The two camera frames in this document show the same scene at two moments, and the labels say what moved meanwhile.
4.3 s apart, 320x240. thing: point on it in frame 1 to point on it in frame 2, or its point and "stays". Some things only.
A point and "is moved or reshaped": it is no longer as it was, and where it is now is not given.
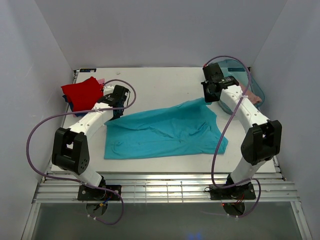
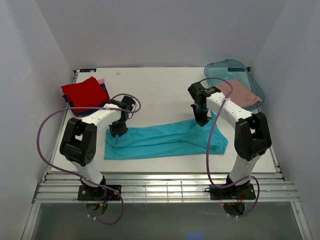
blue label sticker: [87, 70] stays
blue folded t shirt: [77, 114] stays
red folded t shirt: [83, 96] stays
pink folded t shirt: [101, 81] stays
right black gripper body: [208, 96] to [201, 118]
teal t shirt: [190, 128] is moved or reshaped
